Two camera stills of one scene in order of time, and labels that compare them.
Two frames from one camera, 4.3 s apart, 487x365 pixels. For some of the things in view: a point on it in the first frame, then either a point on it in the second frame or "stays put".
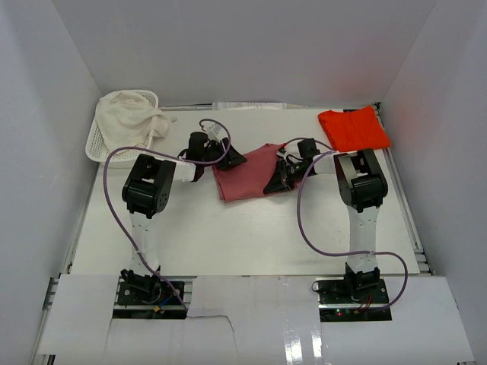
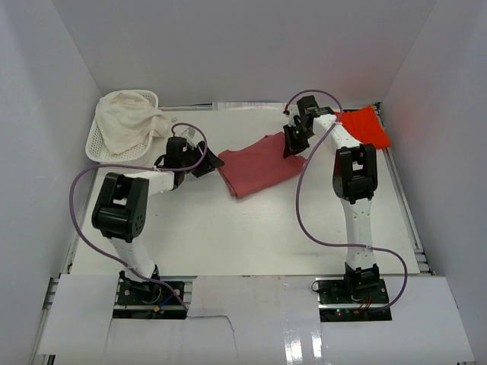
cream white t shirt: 125,118 stays put
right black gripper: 281,181 → 293,147
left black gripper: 231,157 → 210,161
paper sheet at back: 249,106 stays put
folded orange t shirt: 353,130 stays put
